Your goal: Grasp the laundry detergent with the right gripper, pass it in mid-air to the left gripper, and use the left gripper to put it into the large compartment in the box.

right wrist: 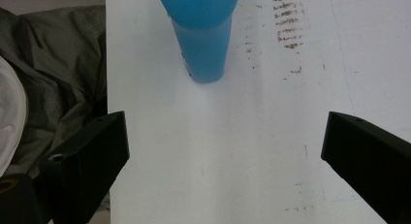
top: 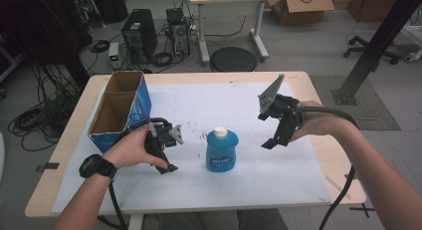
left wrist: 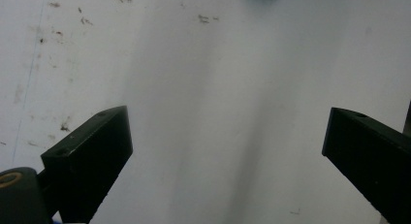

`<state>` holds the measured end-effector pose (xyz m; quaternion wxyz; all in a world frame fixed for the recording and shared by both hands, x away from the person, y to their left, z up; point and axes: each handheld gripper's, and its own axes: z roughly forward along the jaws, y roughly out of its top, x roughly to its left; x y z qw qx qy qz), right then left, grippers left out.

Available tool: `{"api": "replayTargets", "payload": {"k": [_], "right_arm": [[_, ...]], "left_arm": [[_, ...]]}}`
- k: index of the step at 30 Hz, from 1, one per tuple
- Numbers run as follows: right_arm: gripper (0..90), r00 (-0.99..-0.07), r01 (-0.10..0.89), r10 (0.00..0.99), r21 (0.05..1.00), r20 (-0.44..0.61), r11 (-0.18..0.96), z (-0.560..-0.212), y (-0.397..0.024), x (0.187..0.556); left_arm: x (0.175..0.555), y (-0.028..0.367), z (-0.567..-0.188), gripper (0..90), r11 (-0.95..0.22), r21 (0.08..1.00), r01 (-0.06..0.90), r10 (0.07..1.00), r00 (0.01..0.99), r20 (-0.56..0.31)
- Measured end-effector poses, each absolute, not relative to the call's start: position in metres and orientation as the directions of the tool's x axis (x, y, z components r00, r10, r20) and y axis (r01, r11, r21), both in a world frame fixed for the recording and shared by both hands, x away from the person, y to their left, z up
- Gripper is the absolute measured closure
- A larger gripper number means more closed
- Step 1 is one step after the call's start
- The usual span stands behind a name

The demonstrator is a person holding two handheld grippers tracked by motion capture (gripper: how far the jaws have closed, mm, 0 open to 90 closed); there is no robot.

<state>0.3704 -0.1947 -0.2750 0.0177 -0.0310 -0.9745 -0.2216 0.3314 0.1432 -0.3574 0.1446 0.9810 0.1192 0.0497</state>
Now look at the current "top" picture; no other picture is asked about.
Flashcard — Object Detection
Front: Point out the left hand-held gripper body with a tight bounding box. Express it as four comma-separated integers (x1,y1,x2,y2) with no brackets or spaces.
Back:
144,118,185,159

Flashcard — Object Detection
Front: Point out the blue bottle with white cap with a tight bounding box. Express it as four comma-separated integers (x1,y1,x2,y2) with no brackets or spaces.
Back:
205,125,240,173

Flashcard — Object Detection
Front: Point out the right hand-held gripper cable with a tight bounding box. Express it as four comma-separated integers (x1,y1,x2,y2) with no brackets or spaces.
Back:
298,105,361,230

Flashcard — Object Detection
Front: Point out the bundle of black floor cables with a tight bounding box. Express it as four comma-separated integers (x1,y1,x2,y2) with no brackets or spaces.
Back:
7,62,84,153

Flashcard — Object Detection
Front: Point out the grey power supply unit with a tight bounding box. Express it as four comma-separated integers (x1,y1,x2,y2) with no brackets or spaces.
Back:
107,42,123,71

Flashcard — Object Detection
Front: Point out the blue cardboard box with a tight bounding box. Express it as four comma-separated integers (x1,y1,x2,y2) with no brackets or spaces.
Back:
87,70,153,154

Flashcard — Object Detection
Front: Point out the person's left hand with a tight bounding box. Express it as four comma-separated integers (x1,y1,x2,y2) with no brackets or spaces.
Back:
103,123,169,170

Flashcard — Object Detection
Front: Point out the black computer tower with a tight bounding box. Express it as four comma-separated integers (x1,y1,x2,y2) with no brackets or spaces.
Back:
120,8,159,65

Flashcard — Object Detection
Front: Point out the hand-held gripper cable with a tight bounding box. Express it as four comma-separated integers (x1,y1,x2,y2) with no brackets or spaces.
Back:
298,105,361,230
98,116,171,230

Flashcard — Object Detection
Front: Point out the open brown cardboard box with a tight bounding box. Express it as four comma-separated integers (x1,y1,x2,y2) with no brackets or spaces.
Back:
267,0,336,27

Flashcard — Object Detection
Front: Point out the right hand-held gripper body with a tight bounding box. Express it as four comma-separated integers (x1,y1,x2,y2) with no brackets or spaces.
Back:
258,74,305,140

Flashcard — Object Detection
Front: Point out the small open computer case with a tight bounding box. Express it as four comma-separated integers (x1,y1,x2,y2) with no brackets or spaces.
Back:
165,7,192,58

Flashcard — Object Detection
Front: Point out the white table mat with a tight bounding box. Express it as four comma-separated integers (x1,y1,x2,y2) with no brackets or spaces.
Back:
51,82,332,215

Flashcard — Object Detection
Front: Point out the round black stool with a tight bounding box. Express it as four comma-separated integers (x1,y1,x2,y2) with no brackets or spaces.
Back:
209,46,259,74

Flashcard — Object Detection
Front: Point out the closed brown cardboard box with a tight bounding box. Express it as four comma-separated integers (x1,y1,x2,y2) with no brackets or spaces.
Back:
347,0,404,24

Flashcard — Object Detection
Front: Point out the black curtain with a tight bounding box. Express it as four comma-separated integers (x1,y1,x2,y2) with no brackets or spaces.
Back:
0,0,93,92

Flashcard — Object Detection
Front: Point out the left hand-held gripper cable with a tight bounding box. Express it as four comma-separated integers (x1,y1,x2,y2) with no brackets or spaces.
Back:
98,116,171,230

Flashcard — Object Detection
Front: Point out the person's right hand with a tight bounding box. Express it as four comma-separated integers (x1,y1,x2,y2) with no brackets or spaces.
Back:
290,100,349,143

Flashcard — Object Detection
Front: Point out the black wrist watch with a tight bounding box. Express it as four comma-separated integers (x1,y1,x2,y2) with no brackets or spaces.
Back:
78,153,119,180

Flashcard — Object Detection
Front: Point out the coiled black cable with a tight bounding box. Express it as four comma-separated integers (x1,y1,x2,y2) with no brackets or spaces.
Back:
89,39,111,54
150,51,173,68

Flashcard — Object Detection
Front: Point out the black metal stand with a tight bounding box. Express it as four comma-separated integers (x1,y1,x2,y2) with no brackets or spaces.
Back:
329,0,422,107

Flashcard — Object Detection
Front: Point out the black office chair base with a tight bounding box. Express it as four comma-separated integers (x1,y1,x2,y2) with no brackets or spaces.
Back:
342,35,403,66

